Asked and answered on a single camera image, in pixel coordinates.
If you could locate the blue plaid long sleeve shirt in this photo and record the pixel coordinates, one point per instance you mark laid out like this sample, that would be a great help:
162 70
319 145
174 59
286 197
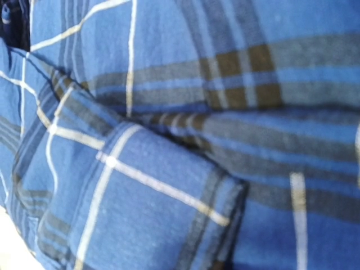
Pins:
182 134

